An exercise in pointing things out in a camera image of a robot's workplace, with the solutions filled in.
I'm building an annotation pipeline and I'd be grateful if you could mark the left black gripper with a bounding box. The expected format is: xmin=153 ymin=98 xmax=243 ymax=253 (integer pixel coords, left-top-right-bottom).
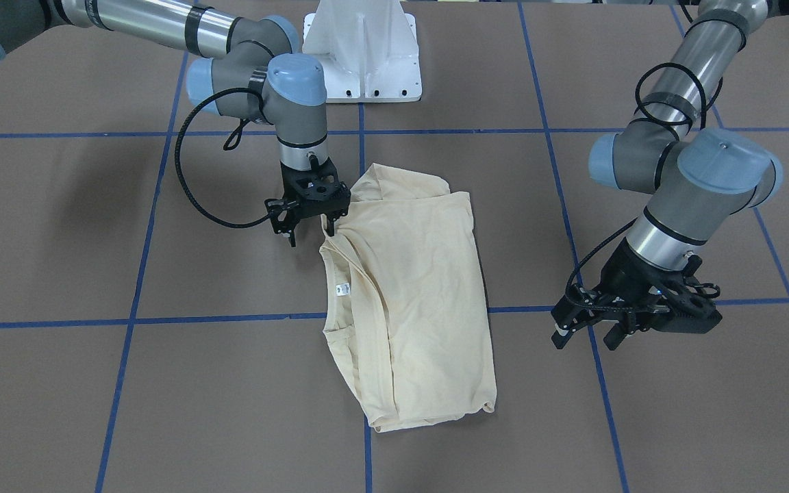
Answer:
xmin=551 ymin=240 xmax=683 ymax=351

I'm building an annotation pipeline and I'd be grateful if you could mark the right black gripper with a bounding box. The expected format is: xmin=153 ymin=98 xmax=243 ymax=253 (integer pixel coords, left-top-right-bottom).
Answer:
xmin=281 ymin=159 xmax=351 ymax=249

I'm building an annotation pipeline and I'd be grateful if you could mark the cream long-sleeve printed shirt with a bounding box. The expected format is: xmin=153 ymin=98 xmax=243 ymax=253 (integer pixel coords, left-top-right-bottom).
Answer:
xmin=319 ymin=164 xmax=497 ymax=433

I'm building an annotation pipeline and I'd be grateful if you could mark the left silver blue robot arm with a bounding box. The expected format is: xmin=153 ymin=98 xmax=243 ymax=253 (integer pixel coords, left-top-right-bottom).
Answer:
xmin=551 ymin=1 xmax=789 ymax=350

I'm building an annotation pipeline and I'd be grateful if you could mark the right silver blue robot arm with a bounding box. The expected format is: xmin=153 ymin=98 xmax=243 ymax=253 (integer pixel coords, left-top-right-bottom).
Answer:
xmin=0 ymin=1 xmax=351 ymax=244

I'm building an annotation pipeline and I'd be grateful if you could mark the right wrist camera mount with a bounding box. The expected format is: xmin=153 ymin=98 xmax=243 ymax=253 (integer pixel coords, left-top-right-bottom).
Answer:
xmin=264 ymin=197 xmax=299 ymax=238

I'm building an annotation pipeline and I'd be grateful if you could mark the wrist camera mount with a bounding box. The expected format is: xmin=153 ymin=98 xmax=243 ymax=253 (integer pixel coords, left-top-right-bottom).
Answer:
xmin=264 ymin=197 xmax=299 ymax=238
xmin=645 ymin=272 xmax=723 ymax=334

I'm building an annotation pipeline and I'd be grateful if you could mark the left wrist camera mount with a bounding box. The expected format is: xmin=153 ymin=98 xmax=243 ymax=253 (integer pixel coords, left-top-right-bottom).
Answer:
xmin=645 ymin=272 xmax=723 ymax=334

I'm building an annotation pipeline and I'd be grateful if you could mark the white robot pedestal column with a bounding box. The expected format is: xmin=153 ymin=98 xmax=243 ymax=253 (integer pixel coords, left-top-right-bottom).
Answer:
xmin=301 ymin=1 xmax=423 ymax=104

